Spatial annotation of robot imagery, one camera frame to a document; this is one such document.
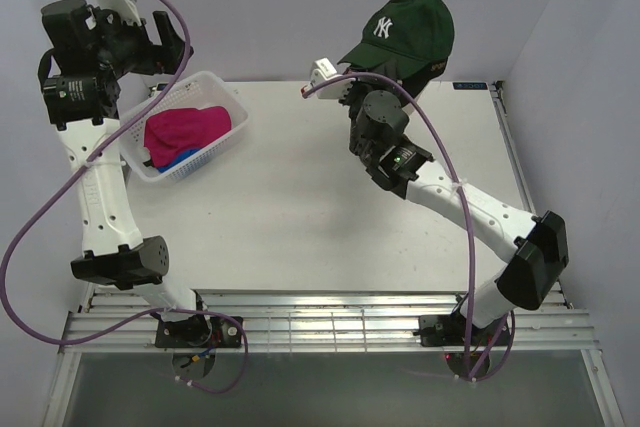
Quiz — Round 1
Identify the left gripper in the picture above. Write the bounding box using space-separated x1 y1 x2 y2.
91 5 193 79

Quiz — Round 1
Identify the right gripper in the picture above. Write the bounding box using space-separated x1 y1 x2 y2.
337 56 401 157

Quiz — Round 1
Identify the dark green NY cap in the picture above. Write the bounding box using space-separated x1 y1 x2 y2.
340 0 455 74

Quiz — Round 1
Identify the pink cap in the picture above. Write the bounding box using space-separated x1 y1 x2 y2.
143 106 232 170

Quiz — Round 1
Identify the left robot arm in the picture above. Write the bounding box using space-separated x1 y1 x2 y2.
38 0 212 347

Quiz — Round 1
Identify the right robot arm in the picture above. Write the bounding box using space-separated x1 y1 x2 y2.
342 81 569 345

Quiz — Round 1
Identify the white plastic basket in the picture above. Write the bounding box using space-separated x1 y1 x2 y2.
119 71 250 185

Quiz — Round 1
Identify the blue logo sticker right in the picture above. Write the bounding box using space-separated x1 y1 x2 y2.
452 82 488 91

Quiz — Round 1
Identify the blue cap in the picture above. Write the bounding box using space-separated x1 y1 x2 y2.
156 149 199 173

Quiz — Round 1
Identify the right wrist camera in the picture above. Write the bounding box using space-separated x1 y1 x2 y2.
301 58 353 100

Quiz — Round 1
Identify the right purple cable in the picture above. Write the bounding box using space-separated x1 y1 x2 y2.
304 71 516 383

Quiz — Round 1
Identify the purple cable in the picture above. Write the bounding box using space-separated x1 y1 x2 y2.
0 0 249 395
304 71 516 383

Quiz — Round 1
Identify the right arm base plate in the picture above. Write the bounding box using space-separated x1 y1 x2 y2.
413 314 510 347

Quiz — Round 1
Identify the aluminium rail frame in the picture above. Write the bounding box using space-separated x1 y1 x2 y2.
42 80 626 427

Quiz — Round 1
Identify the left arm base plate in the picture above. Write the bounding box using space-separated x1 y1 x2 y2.
154 315 243 349

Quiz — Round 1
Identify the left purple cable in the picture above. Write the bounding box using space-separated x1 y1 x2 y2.
0 0 249 395

